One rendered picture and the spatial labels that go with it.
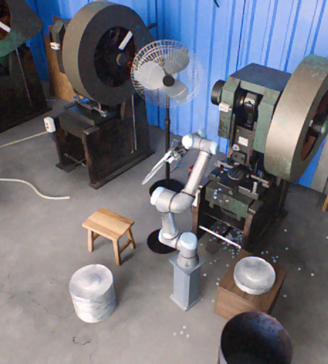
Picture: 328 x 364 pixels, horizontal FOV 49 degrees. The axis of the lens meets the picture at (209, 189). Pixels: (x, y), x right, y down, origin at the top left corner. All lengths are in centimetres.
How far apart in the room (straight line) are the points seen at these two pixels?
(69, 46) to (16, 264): 179
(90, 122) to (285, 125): 217
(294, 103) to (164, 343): 182
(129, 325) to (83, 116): 203
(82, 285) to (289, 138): 170
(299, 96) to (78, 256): 221
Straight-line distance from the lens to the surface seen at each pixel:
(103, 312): 279
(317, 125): 239
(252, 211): 270
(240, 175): 276
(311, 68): 223
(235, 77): 255
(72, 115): 389
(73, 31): 310
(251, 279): 257
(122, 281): 303
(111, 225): 298
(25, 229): 363
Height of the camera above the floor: 242
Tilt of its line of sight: 39 degrees down
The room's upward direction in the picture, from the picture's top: 5 degrees clockwise
